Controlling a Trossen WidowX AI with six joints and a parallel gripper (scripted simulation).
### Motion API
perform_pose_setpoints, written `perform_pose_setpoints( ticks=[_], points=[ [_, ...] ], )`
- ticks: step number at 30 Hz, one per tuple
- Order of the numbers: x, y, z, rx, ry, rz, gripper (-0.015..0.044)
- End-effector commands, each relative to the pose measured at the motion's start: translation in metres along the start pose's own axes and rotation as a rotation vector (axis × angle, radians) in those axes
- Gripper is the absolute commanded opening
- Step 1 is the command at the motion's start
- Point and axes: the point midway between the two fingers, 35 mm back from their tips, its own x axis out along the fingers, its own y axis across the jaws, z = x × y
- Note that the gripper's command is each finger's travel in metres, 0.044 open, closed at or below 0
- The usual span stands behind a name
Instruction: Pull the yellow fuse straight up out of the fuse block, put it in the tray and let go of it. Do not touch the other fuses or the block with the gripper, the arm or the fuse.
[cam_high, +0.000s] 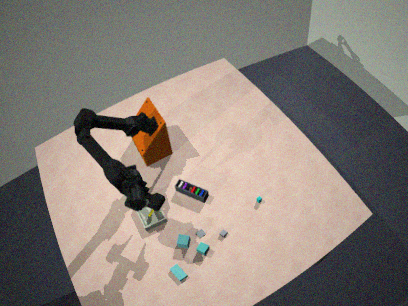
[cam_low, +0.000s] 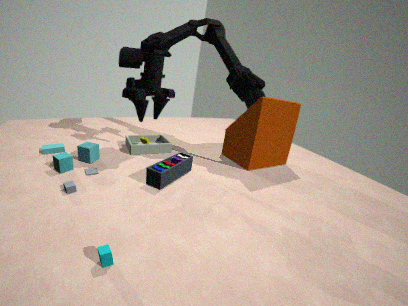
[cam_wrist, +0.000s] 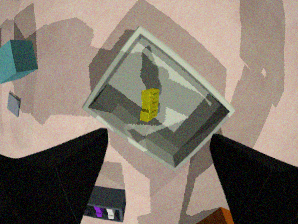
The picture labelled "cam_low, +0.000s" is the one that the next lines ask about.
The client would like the purple fuse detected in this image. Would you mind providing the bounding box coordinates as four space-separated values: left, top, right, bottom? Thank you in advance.
172 156 184 164

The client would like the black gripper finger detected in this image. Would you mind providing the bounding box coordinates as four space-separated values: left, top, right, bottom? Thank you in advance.
128 98 149 122
151 97 170 120

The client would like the yellow fuse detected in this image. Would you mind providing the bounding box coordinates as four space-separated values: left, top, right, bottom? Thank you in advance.
140 137 149 144

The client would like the red fuse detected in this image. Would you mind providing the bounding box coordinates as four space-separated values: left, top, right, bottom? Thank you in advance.
164 161 175 167

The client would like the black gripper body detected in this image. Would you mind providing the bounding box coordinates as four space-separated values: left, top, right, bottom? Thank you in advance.
122 69 175 100

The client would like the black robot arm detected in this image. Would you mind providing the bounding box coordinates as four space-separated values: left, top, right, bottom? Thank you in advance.
118 18 266 109

